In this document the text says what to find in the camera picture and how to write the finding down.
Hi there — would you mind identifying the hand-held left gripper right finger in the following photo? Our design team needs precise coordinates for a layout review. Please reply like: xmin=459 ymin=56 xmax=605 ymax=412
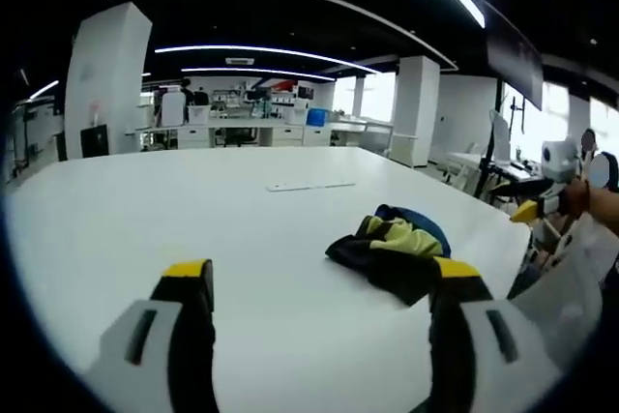
xmin=427 ymin=257 xmax=565 ymax=413

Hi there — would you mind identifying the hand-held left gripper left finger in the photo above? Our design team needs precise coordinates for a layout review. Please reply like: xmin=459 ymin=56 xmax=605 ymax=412
xmin=84 ymin=258 xmax=220 ymax=413

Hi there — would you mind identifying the dark and yellow garment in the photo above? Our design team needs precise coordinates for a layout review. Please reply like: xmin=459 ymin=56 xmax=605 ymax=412
xmin=324 ymin=203 xmax=454 ymax=309

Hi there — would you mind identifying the white template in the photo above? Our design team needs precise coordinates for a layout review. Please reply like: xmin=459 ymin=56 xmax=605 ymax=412
xmin=265 ymin=179 xmax=357 ymax=193

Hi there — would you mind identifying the person's right hand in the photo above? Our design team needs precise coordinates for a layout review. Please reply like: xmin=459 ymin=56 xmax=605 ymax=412
xmin=557 ymin=179 xmax=591 ymax=218

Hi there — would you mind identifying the black monitor stand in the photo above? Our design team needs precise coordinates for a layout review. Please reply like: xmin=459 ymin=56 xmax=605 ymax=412
xmin=510 ymin=95 xmax=528 ymax=133

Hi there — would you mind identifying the white side desk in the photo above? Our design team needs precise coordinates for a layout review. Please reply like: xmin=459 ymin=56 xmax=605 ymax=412
xmin=444 ymin=150 xmax=547 ymax=201

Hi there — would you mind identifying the person's white coat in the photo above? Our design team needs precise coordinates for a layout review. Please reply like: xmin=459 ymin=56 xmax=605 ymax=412
xmin=506 ymin=212 xmax=619 ymax=373

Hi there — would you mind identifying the black hanging screen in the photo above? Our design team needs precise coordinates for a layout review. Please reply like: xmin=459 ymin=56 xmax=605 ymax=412
xmin=481 ymin=0 xmax=545 ymax=111

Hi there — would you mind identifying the black box at pillar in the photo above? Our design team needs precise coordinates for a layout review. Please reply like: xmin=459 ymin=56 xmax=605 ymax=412
xmin=79 ymin=124 xmax=109 ymax=159

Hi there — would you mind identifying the white desk row with drawers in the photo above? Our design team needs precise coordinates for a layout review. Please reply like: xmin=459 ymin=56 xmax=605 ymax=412
xmin=134 ymin=117 xmax=396 ymax=151

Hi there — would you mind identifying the white office chair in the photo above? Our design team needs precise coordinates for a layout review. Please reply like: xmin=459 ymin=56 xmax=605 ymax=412
xmin=159 ymin=91 xmax=188 ymax=129

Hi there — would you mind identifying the blue storage bin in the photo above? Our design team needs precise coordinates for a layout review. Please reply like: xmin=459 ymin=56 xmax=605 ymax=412
xmin=306 ymin=107 xmax=331 ymax=128

